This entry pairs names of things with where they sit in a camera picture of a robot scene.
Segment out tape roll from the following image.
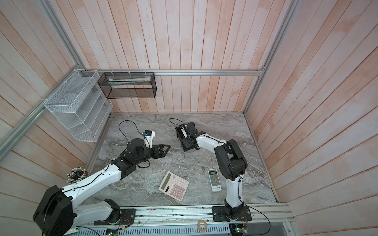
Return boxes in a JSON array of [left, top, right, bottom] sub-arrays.
[[197, 220, 207, 232]]

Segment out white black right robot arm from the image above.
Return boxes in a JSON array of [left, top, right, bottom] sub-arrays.
[[175, 122, 248, 209]]

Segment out pink white calculator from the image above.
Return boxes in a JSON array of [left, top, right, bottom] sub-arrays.
[[158, 171, 189, 201]]

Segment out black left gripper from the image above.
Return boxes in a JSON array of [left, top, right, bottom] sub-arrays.
[[136, 144, 172, 165]]

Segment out aluminium frame profile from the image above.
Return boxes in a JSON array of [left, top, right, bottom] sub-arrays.
[[80, 69, 264, 76]]

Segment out black wire mesh basket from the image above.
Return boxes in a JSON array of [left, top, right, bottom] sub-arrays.
[[98, 72, 157, 99]]

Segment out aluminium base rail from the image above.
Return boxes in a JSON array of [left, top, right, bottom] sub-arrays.
[[67, 203, 300, 236]]

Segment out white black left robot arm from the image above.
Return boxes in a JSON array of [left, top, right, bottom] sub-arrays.
[[33, 138, 171, 236]]

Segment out colourful beaded ball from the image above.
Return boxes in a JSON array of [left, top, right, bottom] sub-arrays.
[[67, 167, 89, 184]]

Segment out white remote control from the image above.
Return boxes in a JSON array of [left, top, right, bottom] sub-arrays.
[[208, 169, 222, 192]]

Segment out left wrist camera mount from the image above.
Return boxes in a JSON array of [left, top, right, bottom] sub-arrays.
[[142, 130, 155, 149]]

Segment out white wire mesh shelf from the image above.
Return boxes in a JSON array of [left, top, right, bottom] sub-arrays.
[[45, 70, 113, 142]]

